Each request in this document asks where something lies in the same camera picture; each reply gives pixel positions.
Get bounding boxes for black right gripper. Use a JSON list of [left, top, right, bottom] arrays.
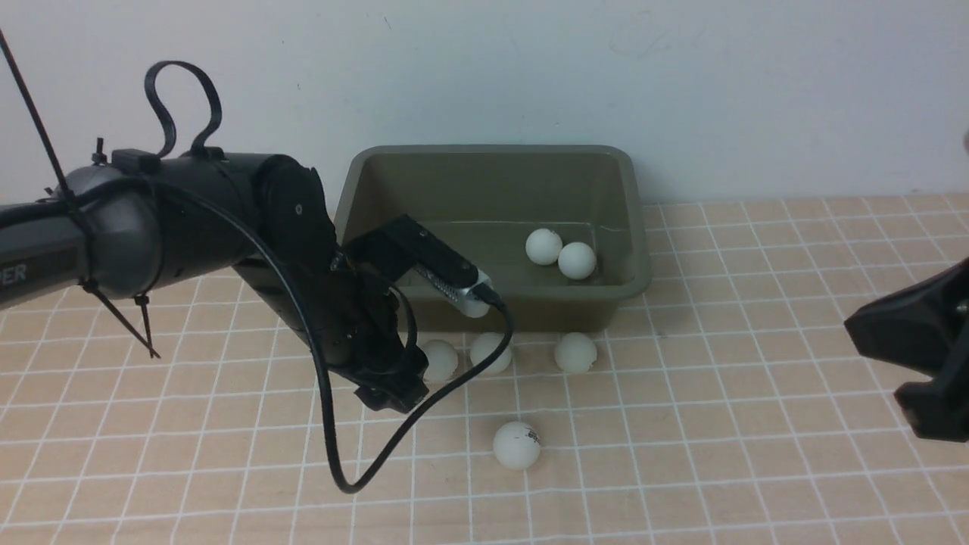
[[843, 259, 968, 443]]

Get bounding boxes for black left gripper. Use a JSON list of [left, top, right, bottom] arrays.
[[235, 242, 429, 414]]

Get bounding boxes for white ball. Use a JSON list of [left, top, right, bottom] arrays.
[[421, 339, 460, 384], [557, 241, 597, 282], [553, 332, 599, 375], [469, 332, 513, 375], [524, 228, 564, 266]]

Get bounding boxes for white ball front marked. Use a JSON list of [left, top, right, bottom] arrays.
[[494, 421, 542, 472]]

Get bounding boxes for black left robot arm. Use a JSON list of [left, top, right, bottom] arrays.
[[2, 152, 427, 413]]

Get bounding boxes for peach grid tablecloth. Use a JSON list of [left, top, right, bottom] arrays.
[[1, 195, 968, 544]]

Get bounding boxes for green plastic bin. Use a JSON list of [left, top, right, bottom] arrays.
[[333, 145, 652, 334]]

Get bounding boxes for black left camera cable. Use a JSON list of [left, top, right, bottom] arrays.
[[151, 182, 516, 494]]

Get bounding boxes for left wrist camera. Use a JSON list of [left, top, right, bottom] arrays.
[[343, 214, 491, 319]]

